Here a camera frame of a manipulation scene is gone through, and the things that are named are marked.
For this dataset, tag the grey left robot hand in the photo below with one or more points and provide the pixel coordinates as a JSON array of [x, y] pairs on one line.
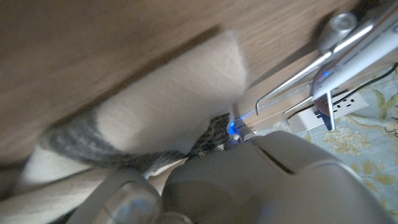
[[264, 186]]

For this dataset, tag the beige plaid scarf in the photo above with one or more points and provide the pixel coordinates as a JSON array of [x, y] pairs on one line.
[[171, 102]]

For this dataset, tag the white toy plane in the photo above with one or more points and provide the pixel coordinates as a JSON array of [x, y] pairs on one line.
[[357, 62]]

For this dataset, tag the floral printed backdrop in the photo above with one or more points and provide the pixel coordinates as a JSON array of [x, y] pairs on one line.
[[357, 146]]

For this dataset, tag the white power strip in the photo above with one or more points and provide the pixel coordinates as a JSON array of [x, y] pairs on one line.
[[348, 104]]

